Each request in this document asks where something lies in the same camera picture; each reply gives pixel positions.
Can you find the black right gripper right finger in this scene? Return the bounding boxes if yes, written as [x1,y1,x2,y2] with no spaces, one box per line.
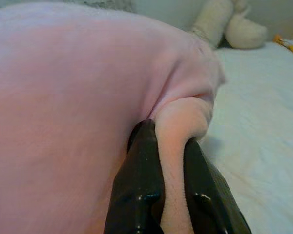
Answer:
[183,138,253,234]

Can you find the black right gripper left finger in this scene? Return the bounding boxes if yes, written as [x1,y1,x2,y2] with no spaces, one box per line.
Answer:
[104,119,167,234]

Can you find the cream knotted pillow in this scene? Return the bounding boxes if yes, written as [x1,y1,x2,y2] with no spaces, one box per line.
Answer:
[189,0,269,49]

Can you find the white quilted mattress pad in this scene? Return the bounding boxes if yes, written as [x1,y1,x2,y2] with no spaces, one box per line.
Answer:
[202,40,293,234]

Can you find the pink fleece cloth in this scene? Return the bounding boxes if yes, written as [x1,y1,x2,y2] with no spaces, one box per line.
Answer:
[0,2,227,234]

